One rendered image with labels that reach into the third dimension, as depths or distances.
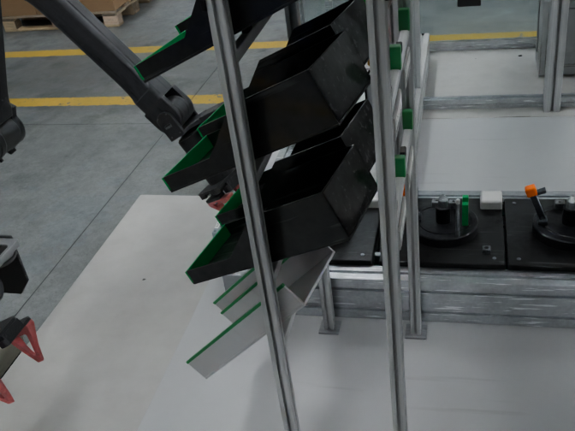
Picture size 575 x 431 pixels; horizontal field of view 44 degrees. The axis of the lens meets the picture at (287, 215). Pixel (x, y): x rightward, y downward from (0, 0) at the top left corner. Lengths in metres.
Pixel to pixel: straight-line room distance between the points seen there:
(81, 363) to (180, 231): 0.47
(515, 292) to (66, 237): 2.63
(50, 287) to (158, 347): 1.88
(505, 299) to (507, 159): 0.66
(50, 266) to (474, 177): 2.16
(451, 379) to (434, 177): 0.72
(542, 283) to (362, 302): 0.34
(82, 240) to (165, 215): 1.71
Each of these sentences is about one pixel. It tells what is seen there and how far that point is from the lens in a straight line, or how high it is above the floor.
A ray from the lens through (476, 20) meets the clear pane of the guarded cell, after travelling 2.72.
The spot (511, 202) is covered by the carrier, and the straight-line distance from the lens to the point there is 1.61.
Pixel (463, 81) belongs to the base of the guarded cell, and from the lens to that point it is 2.48.
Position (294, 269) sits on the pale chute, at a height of 1.14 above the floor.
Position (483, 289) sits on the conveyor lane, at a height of 0.95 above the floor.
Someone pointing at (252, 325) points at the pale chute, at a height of 1.13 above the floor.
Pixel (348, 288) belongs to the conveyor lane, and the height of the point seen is 0.93.
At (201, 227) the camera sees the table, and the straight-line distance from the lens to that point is 1.82.
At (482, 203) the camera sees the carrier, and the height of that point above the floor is 0.99.
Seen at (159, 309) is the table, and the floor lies 0.86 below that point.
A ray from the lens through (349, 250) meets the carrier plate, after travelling 1.46.
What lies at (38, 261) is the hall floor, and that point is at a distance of 3.55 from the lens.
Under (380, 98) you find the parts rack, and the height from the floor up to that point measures 1.50.
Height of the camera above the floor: 1.82
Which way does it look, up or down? 32 degrees down
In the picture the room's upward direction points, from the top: 8 degrees counter-clockwise
